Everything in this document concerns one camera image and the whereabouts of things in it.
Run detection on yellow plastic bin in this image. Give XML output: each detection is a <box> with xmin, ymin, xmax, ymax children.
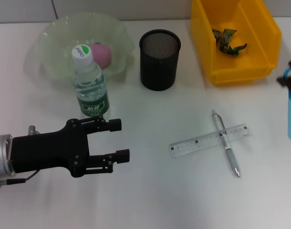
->
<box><xmin>189</xmin><ymin>0</ymin><xmax>282</xmax><ymax>84</ymax></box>

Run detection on silver ballpoint pen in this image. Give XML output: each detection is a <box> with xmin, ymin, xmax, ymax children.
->
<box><xmin>211</xmin><ymin>109</ymin><xmax>241</xmax><ymax>178</ymax></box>

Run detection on green plastic wrapper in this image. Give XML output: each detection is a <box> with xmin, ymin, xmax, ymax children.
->
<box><xmin>211</xmin><ymin>28</ymin><xmax>248</xmax><ymax>57</ymax></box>

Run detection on clear plastic ruler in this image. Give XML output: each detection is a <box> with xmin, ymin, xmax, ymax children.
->
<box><xmin>168</xmin><ymin>123</ymin><xmax>252</xmax><ymax>158</ymax></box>

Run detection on clear green-label water bottle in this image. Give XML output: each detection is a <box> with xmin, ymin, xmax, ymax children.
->
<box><xmin>71</xmin><ymin>44</ymin><xmax>112</xmax><ymax>120</ymax></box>

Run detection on translucent green fruit bowl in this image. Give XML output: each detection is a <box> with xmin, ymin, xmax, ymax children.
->
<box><xmin>28</xmin><ymin>13</ymin><xmax>134</xmax><ymax>83</ymax></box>

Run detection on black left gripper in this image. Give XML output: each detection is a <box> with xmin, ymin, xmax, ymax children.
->
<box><xmin>10</xmin><ymin>115</ymin><xmax>131</xmax><ymax>178</ymax></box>

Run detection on pink peach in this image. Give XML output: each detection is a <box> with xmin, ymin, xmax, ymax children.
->
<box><xmin>88</xmin><ymin>42</ymin><xmax>112</xmax><ymax>70</ymax></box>

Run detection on black mesh pen cup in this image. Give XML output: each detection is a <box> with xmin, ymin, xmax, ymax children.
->
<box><xmin>138</xmin><ymin>29</ymin><xmax>181</xmax><ymax>91</ymax></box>

